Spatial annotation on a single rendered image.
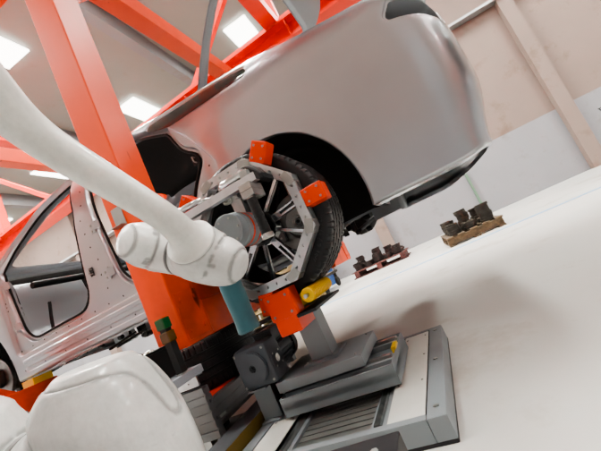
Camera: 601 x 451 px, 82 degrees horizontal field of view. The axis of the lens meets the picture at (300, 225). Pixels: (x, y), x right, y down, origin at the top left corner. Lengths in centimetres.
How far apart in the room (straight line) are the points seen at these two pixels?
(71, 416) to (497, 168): 978
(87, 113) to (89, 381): 153
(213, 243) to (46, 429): 39
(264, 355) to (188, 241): 95
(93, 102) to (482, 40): 983
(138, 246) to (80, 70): 129
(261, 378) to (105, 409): 117
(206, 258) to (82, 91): 135
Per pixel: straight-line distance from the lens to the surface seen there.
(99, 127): 181
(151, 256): 81
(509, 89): 1043
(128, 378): 47
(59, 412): 48
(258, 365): 157
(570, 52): 1101
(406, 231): 964
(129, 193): 66
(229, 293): 136
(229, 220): 131
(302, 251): 134
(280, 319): 142
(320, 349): 158
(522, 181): 1002
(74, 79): 198
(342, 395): 148
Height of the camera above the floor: 59
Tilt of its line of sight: 7 degrees up
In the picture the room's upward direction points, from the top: 25 degrees counter-clockwise
